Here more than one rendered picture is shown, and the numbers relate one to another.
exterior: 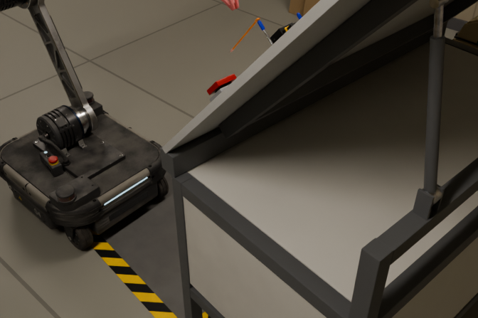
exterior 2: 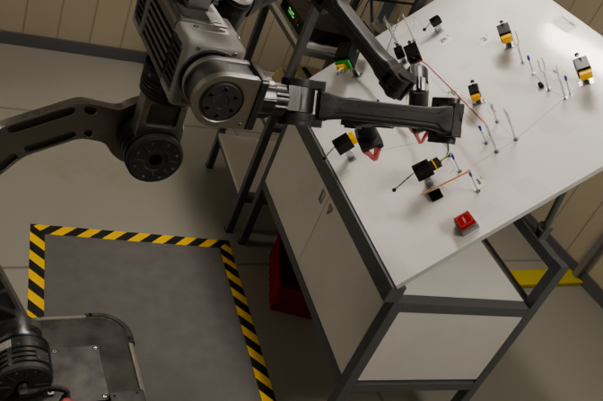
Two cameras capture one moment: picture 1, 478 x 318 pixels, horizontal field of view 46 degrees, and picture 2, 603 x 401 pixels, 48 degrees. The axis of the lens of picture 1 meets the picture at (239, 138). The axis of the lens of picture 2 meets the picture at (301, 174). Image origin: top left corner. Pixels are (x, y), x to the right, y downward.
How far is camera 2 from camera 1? 2.23 m
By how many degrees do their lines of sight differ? 64
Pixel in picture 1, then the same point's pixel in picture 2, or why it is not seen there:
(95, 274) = not seen: outside the picture
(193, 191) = (415, 302)
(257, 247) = (474, 307)
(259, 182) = not seen: hidden behind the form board
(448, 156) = not seen: hidden behind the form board
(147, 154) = (106, 329)
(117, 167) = (106, 363)
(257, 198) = (432, 282)
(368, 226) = (469, 261)
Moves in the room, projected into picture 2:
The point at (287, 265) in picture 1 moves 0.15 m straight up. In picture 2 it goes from (490, 304) to (512, 273)
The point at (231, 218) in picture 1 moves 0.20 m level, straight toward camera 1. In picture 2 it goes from (446, 301) to (502, 334)
